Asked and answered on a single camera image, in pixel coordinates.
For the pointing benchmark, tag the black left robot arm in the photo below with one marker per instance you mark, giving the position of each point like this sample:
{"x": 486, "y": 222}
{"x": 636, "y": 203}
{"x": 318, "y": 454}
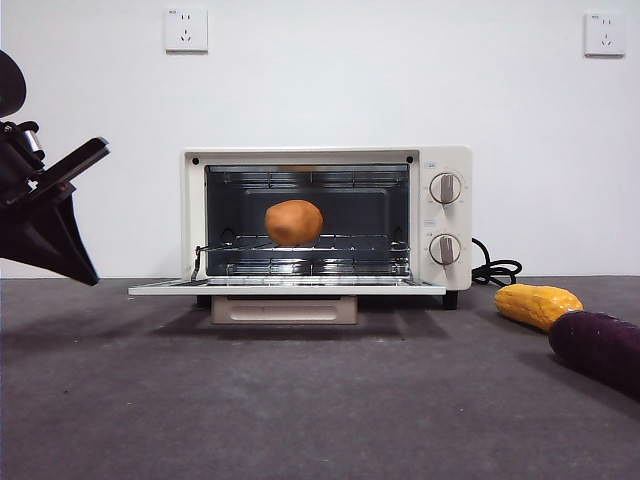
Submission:
{"x": 10, "y": 85}

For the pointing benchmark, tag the yellow corn cob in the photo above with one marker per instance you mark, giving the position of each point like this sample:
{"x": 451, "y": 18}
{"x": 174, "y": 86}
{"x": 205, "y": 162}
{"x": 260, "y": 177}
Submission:
{"x": 535, "y": 305}

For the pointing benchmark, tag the purple corn cob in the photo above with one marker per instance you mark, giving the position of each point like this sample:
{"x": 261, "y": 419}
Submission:
{"x": 600, "y": 350}

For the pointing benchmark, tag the cream Toshiba toaster oven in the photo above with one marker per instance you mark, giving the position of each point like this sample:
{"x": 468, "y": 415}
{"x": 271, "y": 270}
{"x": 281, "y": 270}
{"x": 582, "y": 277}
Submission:
{"x": 450, "y": 220}

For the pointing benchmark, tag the brown potato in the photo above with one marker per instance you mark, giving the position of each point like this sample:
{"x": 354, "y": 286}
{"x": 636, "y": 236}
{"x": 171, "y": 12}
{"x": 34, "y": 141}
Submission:
{"x": 294, "y": 222}

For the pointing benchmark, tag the round cream oven knob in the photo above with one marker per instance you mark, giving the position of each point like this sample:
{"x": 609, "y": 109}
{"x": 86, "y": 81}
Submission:
{"x": 445, "y": 249}
{"x": 445, "y": 188}

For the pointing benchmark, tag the white wall socket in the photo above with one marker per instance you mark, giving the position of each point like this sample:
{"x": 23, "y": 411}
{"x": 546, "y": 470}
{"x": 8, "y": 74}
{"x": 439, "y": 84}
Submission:
{"x": 186, "y": 30}
{"x": 604, "y": 35}

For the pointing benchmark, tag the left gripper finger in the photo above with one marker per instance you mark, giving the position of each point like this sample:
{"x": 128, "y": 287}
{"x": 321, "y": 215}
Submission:
{"x": 80, "y": 245}
{"x": 40, "y": 235}

